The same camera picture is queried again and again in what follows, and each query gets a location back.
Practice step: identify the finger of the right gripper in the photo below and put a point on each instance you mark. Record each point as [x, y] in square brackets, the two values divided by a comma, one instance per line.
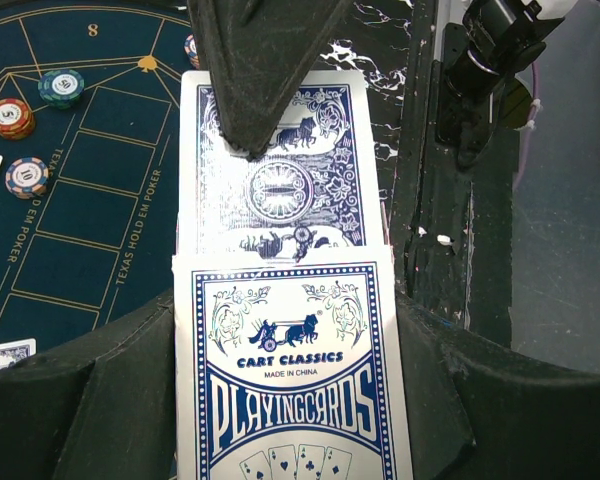
[258, 53]

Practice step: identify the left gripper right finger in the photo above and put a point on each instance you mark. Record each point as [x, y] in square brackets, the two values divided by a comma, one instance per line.
[477, 410]

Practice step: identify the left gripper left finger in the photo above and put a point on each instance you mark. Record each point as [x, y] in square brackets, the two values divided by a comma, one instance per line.
[101, 406]

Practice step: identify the white-blue poker chip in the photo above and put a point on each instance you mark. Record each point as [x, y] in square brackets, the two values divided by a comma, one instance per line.
[191, 52]
[27, 178]

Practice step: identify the blue-backed playing cards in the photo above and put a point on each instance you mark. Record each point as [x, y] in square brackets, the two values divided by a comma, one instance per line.
[315, 186]

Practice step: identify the blue playing card deck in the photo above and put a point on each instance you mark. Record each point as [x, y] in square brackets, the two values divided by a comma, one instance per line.
[289, 370]

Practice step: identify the round blue poker mat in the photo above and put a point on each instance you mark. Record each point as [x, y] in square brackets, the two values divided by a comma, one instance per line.
[98, 243]

